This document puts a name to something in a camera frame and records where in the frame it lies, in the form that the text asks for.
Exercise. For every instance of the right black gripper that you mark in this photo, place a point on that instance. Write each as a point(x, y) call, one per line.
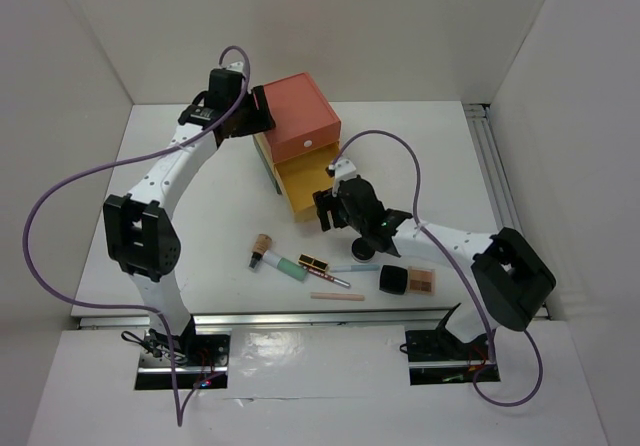
point(325, 201)

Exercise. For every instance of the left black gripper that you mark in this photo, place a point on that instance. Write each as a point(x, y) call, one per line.
point(262, 119)

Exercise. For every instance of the black gold lipstick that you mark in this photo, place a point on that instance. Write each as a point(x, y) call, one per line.
point(313, 263)

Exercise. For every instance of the light blue mascara tube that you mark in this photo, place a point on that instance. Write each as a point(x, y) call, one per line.
point(355, 268)

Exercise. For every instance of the dark red lip pencil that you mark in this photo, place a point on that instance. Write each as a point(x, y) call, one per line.
point(329, 278)

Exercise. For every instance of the pink concealer stick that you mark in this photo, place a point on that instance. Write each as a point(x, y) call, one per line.
point(337, 297)

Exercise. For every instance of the coral red top drawer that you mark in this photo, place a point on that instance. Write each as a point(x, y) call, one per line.
point(304, 119)

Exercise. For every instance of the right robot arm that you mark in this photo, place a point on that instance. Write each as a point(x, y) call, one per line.
point(400, 234)

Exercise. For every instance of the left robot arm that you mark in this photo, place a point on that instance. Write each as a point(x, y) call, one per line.
point(140, 235)

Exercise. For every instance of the round black compact jar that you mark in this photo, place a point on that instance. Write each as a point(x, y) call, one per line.
point(361, 251)

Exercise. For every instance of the tan foundation bottle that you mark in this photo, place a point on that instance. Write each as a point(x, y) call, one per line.
point(261, 246)

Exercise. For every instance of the mint green tube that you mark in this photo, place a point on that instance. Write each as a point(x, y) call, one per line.
point(285, 266)

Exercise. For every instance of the square black compact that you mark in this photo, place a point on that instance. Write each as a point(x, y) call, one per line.
point(393, 280)

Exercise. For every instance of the brown eyeshadow palette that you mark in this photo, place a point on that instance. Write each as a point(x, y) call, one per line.
point(421, 281)

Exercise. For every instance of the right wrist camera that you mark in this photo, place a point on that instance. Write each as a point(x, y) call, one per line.
point(343, 169)

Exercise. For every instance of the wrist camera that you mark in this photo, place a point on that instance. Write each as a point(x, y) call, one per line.
point(238, 67)
point(343, 169)

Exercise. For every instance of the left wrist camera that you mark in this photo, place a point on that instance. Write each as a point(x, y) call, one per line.
point(238, 67)

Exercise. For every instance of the aluminium side rail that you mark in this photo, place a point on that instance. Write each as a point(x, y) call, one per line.
point(500, 186)

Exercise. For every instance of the aluminium mounting rail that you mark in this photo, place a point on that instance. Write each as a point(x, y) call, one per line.
point(424, 345)

